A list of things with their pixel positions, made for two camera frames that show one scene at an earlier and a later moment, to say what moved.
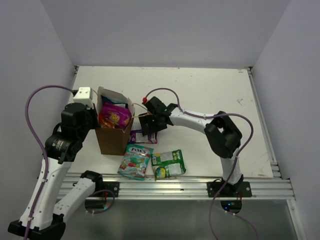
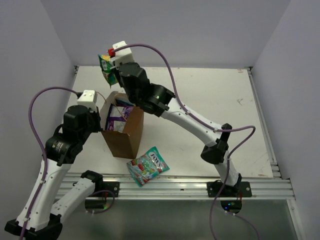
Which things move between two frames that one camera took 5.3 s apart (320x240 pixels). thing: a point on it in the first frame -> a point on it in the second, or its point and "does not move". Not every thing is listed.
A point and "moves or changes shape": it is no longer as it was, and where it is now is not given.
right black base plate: (243, 189) does not move
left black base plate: (112, 186) does not move
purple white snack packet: (136, 136) -> (117, 116)
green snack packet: (167, 164) -> (108, 72)
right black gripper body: (154, 124) -> (118, 77)
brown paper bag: (113, 141) moves or changes shape
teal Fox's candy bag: (135, 161) -> (147, 166)
